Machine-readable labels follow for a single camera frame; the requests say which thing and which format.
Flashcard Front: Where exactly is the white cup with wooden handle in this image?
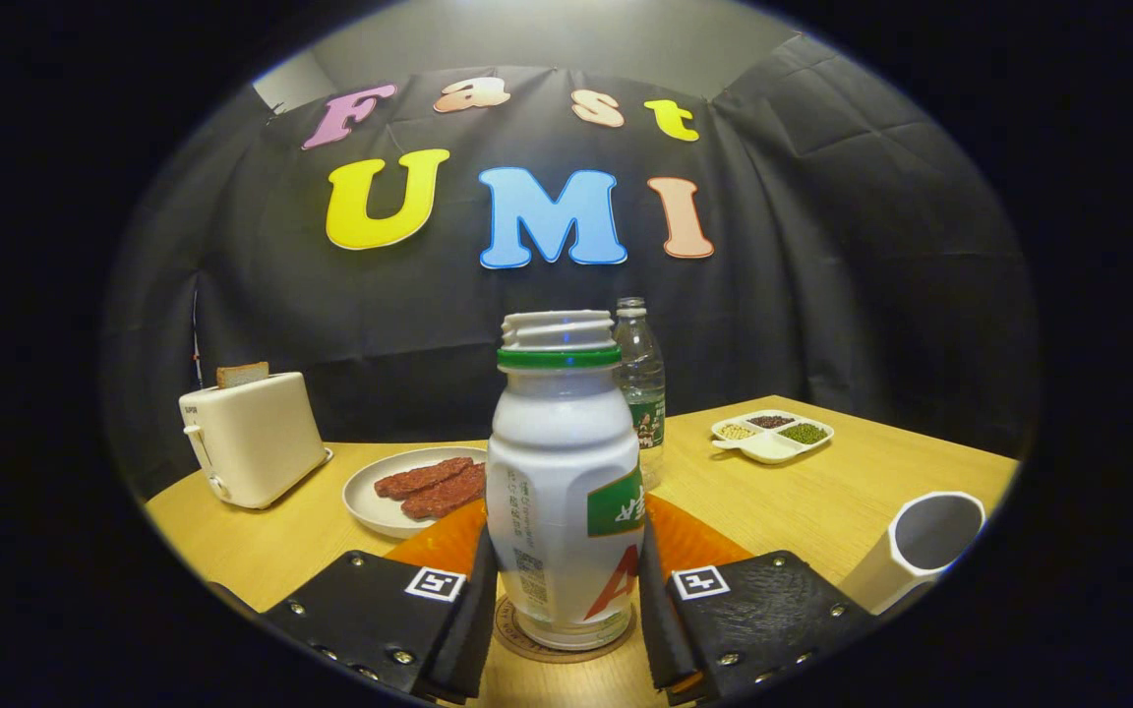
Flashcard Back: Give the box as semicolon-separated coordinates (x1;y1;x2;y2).
837;491;987;618

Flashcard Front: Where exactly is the wooden table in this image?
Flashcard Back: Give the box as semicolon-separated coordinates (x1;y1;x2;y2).
144;395;1020;708

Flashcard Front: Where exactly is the black backdrop cloth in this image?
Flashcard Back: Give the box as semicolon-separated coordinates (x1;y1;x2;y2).
99;34;1040;502

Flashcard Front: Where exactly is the white juice bottle green label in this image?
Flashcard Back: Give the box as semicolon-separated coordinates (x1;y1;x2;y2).
485;310;648;652

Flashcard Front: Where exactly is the red meat strip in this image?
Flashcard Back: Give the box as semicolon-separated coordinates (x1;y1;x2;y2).
374;456;476;500
400;463;487;521

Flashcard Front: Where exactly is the clear plastic water bottle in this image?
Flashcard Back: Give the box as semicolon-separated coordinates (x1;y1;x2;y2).
612;297;668;491

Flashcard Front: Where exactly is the round cork coaster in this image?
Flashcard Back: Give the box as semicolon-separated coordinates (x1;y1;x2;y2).
494;593;638;665

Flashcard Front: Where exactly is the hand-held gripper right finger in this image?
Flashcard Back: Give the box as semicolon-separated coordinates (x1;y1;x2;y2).
637;492;877;706

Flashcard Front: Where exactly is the white toaster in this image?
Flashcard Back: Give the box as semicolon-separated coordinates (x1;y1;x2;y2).
178;371;334;510

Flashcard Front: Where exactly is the white divided dish with beans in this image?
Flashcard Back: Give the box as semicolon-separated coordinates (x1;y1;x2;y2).
710;409;835;465

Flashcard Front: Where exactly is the round white plate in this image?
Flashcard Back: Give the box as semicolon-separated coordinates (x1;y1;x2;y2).
342;446;491;540

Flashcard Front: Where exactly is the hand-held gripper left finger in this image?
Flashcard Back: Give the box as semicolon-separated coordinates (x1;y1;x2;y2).
260;497;500;704

